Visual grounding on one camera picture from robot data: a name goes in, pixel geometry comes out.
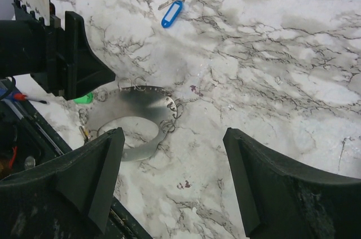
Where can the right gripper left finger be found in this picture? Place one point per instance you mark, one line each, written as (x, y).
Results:
(67, 197)

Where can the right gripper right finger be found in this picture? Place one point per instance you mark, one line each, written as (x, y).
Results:
(280, 197)

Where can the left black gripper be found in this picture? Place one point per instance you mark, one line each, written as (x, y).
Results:
(28, 46)

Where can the key with blue tag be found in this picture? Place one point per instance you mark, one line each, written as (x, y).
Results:
(174, 8)

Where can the key with green tag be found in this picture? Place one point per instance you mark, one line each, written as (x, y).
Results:
(86, 99)

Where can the key with yellow tag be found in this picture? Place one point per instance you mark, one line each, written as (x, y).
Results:
(87, 134)

